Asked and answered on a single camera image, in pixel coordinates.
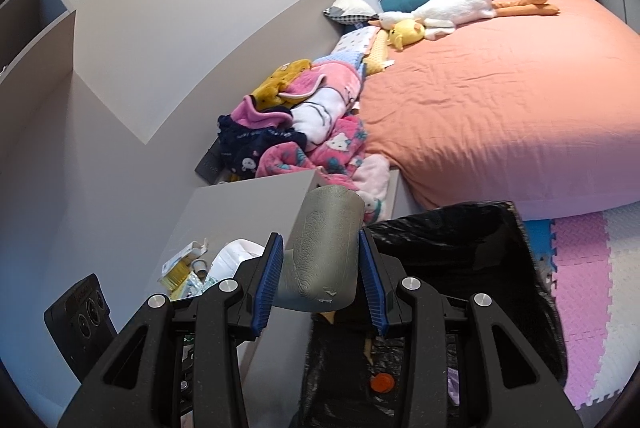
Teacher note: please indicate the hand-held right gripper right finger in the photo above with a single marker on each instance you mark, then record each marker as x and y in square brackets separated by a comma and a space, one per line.
[372, 288]

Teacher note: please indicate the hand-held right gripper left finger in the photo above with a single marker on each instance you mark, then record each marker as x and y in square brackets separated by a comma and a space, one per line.
[265, 283]

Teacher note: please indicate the grey paper cup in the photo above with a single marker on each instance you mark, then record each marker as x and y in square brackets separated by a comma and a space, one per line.
[320, 248]

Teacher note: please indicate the long white printed carton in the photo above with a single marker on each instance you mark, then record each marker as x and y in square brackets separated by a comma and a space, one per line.
[180, 270]

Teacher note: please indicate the black lined trash bin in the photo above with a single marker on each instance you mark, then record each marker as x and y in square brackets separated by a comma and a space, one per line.
[450, 248]

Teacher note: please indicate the white plastic bag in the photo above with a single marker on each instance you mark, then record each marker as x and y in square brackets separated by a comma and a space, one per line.
[232, 258]

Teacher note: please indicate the crumpled printed wrapper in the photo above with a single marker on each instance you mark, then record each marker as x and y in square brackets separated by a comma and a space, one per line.
[192, 288]

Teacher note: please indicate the grey bedside table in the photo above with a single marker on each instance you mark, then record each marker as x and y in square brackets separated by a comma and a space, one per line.
[240, 208]

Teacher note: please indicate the orange bottle cap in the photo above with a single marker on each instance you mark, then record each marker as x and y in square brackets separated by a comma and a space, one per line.
[382, 382]

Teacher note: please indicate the pink cartoon print fleece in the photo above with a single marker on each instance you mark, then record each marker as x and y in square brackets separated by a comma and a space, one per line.
[340, 142]

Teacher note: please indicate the pink hooded fleece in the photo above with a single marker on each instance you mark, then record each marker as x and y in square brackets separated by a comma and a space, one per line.
[330, 82]

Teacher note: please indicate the pastel foam floor mat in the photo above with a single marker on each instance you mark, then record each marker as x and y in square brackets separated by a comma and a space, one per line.
[585, 283]

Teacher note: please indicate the orange bed sheet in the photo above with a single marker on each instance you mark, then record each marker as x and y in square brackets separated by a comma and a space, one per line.
[500, 107]

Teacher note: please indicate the long yellow cushion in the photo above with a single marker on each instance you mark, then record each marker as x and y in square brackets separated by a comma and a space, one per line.
[377, 55]

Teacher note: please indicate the white patterned small pillow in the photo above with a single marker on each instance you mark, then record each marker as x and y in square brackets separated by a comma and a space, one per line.
[357, 41]

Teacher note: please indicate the yellow duck plush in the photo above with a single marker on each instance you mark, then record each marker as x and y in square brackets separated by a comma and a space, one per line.
[405, 35]

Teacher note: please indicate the patchwork pillow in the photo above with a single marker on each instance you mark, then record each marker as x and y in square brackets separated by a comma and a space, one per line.
[352, 2]

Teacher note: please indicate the white goose plush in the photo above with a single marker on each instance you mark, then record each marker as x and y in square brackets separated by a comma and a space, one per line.
[450, 7]

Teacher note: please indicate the grey bed frame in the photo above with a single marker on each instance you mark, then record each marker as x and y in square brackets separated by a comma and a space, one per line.
[405, 198]

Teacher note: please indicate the dark wall socket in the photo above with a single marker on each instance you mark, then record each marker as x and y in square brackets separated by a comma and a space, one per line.
[207, 162]

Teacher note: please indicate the grey wall shelf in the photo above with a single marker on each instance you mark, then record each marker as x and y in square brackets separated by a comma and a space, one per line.
[30, 42]

